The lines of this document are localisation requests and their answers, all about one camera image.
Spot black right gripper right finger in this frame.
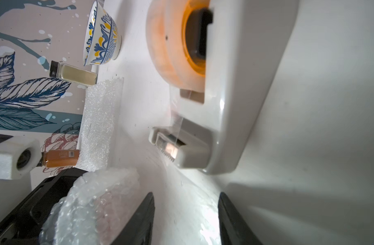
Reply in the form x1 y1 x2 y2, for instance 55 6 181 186
218 192 263 245

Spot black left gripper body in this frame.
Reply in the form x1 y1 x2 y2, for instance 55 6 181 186
0 168 86 245

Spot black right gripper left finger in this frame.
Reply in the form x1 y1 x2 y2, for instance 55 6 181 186
111 192 155 245

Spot bubble wrap sheet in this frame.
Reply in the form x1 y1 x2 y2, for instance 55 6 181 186
76 78 124 172
39 168 140 245

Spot blue yellow patterned bowl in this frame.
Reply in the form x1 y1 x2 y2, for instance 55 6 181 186
83 1 122 66

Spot orange bottle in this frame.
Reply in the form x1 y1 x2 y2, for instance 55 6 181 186
37 150 80 168

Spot glass jar black lid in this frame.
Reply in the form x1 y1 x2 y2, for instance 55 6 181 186
50 61 98 86

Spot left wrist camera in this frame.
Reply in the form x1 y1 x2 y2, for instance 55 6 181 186
0 135 42 222

